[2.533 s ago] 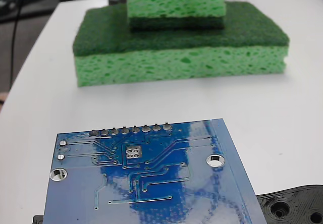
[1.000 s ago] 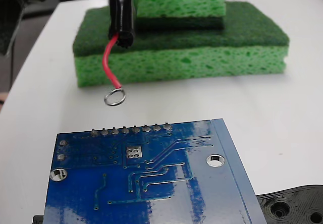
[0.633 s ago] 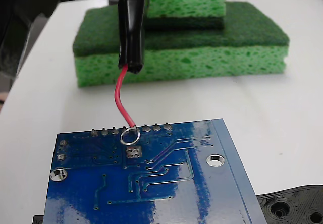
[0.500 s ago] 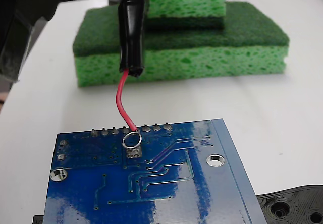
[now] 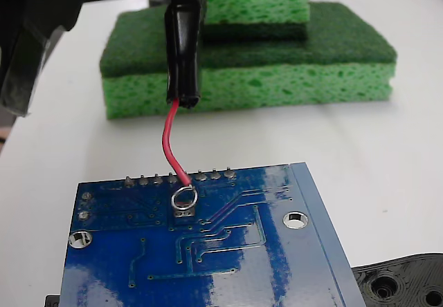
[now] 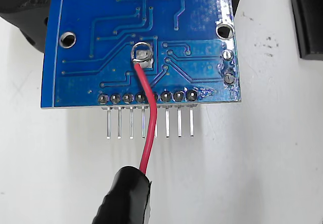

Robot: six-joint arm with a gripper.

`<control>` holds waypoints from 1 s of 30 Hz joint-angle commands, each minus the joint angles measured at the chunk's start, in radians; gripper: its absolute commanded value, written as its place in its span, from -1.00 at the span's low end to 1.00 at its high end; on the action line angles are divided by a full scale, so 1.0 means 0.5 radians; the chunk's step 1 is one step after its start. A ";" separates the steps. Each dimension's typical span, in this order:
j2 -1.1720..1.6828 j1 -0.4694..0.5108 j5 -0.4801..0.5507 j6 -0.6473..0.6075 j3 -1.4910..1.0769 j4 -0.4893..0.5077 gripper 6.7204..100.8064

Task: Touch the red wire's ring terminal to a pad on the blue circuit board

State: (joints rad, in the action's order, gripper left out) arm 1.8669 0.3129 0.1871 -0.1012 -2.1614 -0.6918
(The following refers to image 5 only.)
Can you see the blue circuit board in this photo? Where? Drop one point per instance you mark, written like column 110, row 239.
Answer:
column 242, row 269

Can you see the large green sponge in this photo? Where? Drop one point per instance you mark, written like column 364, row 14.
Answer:
column 277, row 82

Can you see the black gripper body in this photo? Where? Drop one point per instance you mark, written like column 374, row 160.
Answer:
column 31, row 16

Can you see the black printed bracket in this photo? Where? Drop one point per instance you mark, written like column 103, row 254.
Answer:
column 398, row 279

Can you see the small green sponge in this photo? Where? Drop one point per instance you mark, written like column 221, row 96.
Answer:
column 263, row 2

